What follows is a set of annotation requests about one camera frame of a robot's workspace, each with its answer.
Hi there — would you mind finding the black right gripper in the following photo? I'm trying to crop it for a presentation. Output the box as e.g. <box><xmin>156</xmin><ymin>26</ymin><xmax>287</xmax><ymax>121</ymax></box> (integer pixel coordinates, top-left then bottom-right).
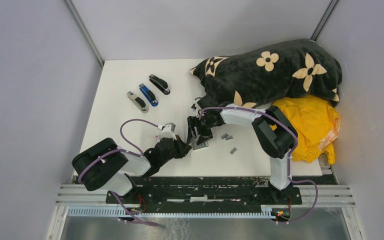
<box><xmin>186</xmin><ymin>113</ymin><xmax>215</xmax><ymax>145</ymax></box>

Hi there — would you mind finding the staple box with staples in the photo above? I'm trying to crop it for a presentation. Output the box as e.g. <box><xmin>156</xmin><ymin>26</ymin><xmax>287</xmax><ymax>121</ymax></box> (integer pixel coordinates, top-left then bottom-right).
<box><xmin>192</xmin><ymin>141</ymin><xmax>209</xmax><ymax>151</ymax></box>

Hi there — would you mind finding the red white staple box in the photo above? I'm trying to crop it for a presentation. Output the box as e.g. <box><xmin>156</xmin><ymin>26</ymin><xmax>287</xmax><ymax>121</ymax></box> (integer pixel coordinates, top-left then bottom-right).
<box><xmin>155</xmin><ymin>135</ymin><xmax>161</xmax><ymax>143</ymax></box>

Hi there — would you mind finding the black stapler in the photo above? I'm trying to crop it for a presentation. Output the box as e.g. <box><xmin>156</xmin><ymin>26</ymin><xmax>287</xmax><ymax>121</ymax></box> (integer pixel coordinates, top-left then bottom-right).
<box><xmin>149</xmin><ymin>74</ymin><xmax>171</xmax><ymax>95</ymax></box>

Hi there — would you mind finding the blue stapler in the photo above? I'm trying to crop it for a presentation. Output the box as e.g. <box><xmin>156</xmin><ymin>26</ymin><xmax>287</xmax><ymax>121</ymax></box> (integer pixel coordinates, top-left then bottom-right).
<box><xmin>139</xmin><ymin>83</ymin><xmax>159</xmax><ymax>107</ymax></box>

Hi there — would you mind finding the beige stapler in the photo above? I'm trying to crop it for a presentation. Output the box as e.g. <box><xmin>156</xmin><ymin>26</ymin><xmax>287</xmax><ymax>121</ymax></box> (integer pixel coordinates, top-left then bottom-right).
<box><xmin>126</xmin><ymin>91</ymin><xmax>149</xmax><ymax>114</ymax></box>

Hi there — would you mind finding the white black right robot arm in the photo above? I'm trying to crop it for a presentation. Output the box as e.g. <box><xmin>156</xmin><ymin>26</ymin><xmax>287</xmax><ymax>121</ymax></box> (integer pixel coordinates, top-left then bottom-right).
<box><xmin>186</xmin><ymin>95</ymin><xmax>298</xmax><ymax>204</ymax></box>

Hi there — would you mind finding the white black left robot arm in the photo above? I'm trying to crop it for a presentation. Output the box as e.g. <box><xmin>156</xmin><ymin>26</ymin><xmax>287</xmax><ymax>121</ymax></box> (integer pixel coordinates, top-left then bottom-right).
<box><xmin>71</xmin><ymin>135</ymin><xmax>192</xmax><ymax>204</ymax></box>

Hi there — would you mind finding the black floral plush pillow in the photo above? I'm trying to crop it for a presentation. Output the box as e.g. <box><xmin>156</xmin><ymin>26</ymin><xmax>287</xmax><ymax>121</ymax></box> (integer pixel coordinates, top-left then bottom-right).
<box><xmin>190</xmin><ymin>38</ymin><xmax>343</xmax><ymax>108</ymax></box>

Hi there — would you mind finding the yellow crumpled cloth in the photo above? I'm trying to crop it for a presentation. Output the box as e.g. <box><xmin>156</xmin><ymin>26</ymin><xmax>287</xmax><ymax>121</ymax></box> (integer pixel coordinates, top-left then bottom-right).
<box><xmin>273</xmin><ymin>95</ymin><xmax>341</xmax><ymax>165</ymax></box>

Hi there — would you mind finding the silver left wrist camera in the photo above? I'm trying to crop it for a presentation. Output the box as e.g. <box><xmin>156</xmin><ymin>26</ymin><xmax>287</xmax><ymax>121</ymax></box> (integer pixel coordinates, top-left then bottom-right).
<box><xmin>157</xmin><ymin>122</ymin><xmax>176</xmax><ymax>141</ymax></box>

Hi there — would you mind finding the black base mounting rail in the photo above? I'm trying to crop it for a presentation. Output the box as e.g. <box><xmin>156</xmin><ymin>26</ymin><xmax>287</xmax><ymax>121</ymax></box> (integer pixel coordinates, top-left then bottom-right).
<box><xmin>72</xmin><ymin>174</ymin><xmax>339</xmax><ymax>215</ymax></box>

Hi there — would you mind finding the white slotted cable duct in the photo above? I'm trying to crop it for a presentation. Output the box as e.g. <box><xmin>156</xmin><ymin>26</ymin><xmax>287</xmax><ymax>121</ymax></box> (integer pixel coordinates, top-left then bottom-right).
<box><xmin>66</xmin><ymin>204</ymin><xmax>292</xmax><ymax>220</ymax></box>

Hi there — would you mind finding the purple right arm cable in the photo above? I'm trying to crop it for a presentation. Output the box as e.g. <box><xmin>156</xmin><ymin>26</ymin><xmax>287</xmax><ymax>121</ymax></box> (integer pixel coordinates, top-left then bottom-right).
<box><xmin>193</xmin><ymin>96</ymin><xmax>319</xmax><ymax>224</ymax></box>

